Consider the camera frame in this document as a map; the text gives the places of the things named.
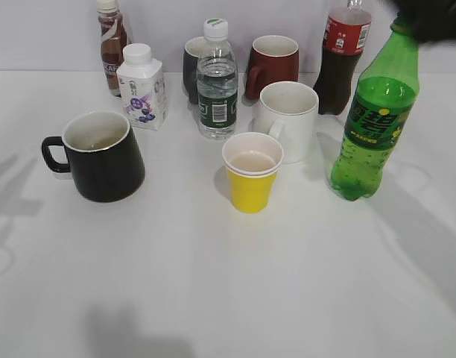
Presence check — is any brown coffee drink bottle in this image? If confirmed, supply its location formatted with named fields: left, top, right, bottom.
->
left=97, top=0, right=131, bottom=97

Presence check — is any cola bottle red label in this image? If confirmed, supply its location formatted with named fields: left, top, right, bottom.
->
left=314, top=1, right=372, bottom=115

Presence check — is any green soda bottle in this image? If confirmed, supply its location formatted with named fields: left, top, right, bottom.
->
left=329, top=14, right=419, bottom=201

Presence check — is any clear water bottle green label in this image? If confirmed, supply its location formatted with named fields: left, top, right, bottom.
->
left=197, top=18, right=238, bottom=140

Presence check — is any black mug white interior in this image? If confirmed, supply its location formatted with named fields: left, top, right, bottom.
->
left=41, top=111, right=145, bottom=203

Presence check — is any dark red mug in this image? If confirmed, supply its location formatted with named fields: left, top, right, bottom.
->
left=244, top=35, right=300, bottom=101

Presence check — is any white yogurt drink bottle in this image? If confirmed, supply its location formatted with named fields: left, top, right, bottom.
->
left=116, top=43, right=168, bottom=131

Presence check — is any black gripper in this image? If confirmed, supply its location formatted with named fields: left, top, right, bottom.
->
left=390, top=0, right=456, bottom=44

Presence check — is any yellow paper cup stack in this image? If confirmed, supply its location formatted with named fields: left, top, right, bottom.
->
left=222, top=132, right=284, bottom=213

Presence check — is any dark navy mug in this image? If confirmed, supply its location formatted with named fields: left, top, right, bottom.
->
left=183, top=37, right=206, bottom=104

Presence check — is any white ceramic mug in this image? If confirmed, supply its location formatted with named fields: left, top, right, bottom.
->
left=252, top=81, right=319, bottom=164

